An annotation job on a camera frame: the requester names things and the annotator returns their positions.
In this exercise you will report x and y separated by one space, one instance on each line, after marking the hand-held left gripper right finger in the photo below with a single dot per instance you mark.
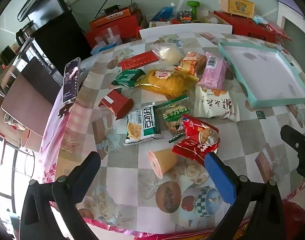
220 180

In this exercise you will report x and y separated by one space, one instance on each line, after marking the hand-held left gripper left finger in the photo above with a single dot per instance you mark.
88 170

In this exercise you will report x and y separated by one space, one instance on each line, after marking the red snack packet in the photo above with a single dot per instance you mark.
200 140

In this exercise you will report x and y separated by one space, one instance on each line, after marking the orange jelly cup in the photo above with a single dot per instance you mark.
162 161

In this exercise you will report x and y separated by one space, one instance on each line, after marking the white green chips packet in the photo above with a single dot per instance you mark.
140 125

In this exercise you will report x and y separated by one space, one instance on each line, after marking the dark red snack box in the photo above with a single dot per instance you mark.
116 102

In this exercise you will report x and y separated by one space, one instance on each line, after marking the teal cardboard tray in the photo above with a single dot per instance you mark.
262 72

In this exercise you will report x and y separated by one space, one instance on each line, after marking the green white cookie packet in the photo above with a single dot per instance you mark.
175 118

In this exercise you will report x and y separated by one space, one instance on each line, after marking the white orange print snack packet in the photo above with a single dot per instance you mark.
215 103

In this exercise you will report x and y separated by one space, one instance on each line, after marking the dark green snack packet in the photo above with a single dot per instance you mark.
128 77

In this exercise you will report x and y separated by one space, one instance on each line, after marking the pink snack packet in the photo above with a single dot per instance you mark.
213 71

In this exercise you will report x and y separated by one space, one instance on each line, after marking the yellow snack bag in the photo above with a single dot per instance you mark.
167 81

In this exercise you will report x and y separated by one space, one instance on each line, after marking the orange bread packet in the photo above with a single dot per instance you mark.
191 63

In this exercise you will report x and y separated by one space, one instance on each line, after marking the red patterned packet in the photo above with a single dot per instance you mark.
137 60

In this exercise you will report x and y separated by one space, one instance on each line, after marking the clear bag of white cake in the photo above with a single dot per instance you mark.
167 51

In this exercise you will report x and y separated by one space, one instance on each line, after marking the printed checked tablecloth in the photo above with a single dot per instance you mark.
255 140

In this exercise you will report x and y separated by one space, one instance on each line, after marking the pink floral cloth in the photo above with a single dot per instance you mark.
50 140

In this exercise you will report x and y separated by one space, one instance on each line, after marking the smartphone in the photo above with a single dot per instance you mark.
71 80

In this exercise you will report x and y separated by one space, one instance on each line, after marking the red patterned flat box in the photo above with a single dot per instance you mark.
278 31

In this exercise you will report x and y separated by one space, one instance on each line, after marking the blue tissue packet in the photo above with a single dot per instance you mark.
103 48

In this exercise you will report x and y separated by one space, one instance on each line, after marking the large red gift box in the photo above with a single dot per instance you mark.
245 27

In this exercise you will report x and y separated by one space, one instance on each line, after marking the light blue wipes pack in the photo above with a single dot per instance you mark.
258 19

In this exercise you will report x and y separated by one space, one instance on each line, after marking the white desk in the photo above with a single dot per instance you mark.
292 7

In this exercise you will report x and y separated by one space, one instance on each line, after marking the clear plastic box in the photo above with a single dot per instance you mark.
108 38

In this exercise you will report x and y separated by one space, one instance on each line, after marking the black cabinet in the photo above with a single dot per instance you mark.
57 40

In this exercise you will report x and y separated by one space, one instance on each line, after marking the orange red cartons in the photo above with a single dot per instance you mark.
127 27

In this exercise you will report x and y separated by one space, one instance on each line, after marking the clear plastic jar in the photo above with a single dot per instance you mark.
210 19

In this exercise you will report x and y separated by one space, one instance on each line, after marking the glass kettle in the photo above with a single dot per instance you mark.
27 32

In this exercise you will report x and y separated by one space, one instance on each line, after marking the orange cardboard box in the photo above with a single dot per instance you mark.
110 17

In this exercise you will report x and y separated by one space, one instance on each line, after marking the white foam board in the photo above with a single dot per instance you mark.
185 28

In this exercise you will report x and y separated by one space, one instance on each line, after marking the white yellow small box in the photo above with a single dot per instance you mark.
158 24

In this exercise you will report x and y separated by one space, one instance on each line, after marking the pile of small toys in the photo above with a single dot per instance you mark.
185 15

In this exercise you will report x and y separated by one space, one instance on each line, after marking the green dumbbell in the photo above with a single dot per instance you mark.
193 7

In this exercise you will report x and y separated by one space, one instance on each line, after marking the blue liquid bottle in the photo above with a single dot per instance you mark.
162 13

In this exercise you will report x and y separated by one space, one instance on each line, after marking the silver black appliance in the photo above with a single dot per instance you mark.
40 2

